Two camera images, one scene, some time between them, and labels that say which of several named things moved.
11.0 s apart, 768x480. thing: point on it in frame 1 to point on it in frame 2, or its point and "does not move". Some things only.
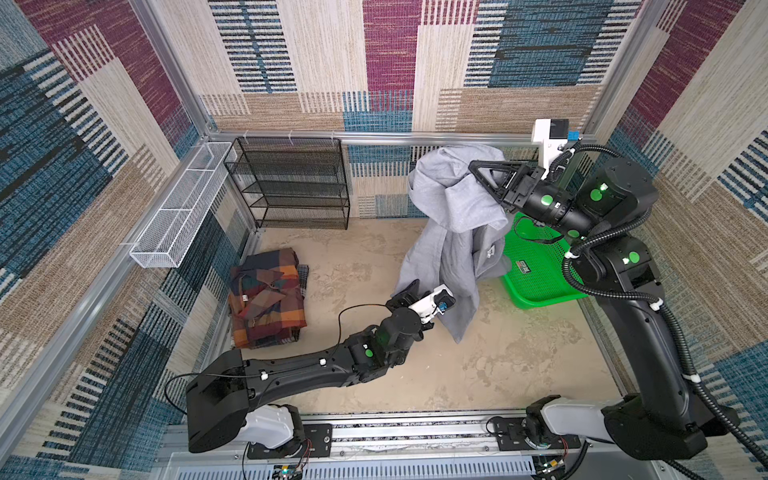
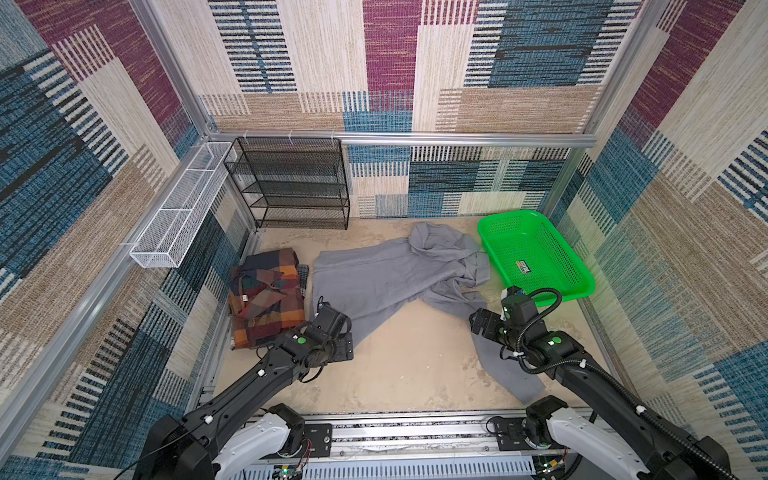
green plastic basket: (534, 276) does not move
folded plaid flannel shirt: (266, 298) does not move
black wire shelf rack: (291, 182) does not move
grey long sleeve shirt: (458, 231) to (435, 265)
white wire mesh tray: (167, 239) does not move
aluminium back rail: (382, 136) does not move
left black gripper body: (392, 310) to (342, 348)
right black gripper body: (542, 201) to (496, 328)
